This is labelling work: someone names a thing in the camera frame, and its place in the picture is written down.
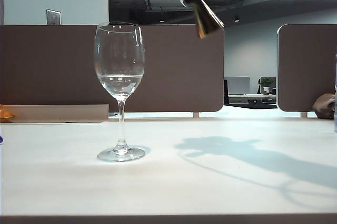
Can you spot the wide brown desk partition panel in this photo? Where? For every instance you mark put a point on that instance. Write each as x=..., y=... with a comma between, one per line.
x=171, y=71

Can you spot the gold metal jigger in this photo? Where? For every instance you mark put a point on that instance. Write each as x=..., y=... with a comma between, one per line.
x=206, y=21

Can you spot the clear wine glass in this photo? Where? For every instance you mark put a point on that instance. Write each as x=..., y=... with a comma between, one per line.
x=119, y=87

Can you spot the small black ceiling spotlight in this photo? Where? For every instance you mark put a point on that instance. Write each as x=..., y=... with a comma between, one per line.
x=236, y=19

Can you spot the brown crumpled bag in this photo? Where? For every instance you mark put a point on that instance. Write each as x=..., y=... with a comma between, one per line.
x=322, y=105

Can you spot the orange round object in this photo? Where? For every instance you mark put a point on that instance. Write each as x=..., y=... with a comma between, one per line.
x=5, y=113

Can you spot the green potted plant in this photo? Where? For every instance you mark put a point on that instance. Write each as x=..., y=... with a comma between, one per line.
x=266, y=83

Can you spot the black office chair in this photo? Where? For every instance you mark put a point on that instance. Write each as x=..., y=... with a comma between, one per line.
x=226, y=92

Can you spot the grey background desk divider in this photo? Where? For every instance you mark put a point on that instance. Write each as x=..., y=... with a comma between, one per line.
x=238, y=85

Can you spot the grey wall switch plate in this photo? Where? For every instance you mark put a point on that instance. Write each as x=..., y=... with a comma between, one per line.
x=54, y=17

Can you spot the rounded brown desk partition panel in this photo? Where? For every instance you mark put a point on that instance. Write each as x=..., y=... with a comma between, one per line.
x=305, y=63

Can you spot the purple microfiber cloth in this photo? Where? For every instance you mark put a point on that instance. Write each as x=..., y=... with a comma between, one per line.
x=1, y=140

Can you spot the white background desk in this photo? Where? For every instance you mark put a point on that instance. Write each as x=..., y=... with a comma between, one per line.
x=250, y=97

